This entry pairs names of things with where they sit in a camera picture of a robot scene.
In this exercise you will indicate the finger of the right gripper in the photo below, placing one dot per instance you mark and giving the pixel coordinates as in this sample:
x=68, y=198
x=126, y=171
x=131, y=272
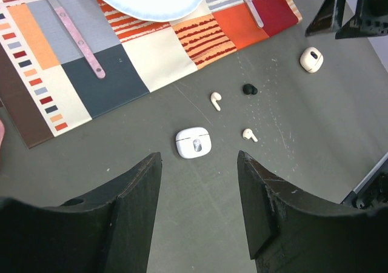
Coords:
x=364, y=25
x=329, y=19

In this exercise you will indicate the pink earbud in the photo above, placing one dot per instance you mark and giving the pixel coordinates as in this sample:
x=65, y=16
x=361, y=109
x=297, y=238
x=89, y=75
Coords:
x=215, y=98
x=248, y=134

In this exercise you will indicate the pink beige earbud charging case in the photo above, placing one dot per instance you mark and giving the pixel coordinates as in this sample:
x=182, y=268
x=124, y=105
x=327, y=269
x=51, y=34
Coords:
x=311, y=60

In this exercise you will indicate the pink dotted plate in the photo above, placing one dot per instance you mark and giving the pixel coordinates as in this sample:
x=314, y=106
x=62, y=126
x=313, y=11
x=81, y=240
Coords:
x=2, y=134

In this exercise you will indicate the black earbud right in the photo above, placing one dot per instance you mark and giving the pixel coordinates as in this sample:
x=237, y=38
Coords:
x=249, y=89

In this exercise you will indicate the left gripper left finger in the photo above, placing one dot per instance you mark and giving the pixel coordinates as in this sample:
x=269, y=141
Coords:
x=108, y=229

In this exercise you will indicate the knife with pink handle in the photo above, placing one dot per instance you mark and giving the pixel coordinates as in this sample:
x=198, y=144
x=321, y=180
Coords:
x=254, y=13

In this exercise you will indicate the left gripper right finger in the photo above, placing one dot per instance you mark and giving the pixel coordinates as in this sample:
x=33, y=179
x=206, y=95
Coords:
x=291, y=230

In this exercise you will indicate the colourful patchwork placemat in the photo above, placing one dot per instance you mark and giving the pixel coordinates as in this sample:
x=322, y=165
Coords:
x=48, y=87

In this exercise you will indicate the white earbud charging case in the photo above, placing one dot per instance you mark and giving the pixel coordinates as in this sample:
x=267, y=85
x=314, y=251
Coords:
x=193, y=142

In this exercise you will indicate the pink earbud upper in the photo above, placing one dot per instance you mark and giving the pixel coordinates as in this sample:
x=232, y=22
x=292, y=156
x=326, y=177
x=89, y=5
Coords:
x=215, y=98

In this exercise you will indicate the fork with pink handle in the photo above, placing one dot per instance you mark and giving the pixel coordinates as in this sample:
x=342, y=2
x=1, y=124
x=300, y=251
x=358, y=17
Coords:
x=78, y=39

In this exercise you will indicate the pink earbud lower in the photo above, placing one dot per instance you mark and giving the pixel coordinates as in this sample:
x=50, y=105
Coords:
x=248, y=134

